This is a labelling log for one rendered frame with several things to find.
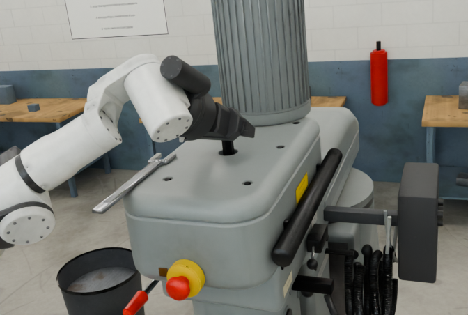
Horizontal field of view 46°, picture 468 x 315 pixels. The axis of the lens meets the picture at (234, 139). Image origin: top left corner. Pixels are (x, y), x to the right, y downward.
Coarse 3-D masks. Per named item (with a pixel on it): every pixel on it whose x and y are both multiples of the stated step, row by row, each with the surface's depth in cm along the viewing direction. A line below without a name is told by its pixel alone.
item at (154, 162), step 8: (152, 160) 102; (160, 160) 102; (168, 160) 102; (144, 168) 99; (152, 168) 99; (136, 176) 95; (144, 176) 96; (128, 184) 92; (136, 184) 93; (120, 192) 89; (104, 200) 87; (112, 200) 87; (96, 208) 84; (104, 208) 84
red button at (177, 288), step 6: (180, 276) 87; (168, 282) 86; (174, 282) 85; (180, 282) 85; (186, 282) 85; (168, 288) 86; (174, 288) 85; (180, 288) 85; (186, 288) 85; (168, 294) 86; (174, 294) 85; (180, 294) 85; (186, 294) 85; (180, 300) 86
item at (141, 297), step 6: (150, 282) 98; (156, 282) 99; (150, 288) 97; (138, 294) 94; (144, 294) 95; (132, 300) 93; (138, 300) 93; (144, 300) 94; (126, 306) 92; (132, 306) 92; (138, 306) 93; (126, 312) 91; (132, 312) 91
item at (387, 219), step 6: (384, 210) 126; (384, 216) 127; (390, 216) 124; (384, 222) 128; (390, 222) 124; (390, 228) 124; (396, 228) 135; (390, 234) 125; (396, 234) 135; (390, 240) 130; (396, 240) 135; (390, 246) 130
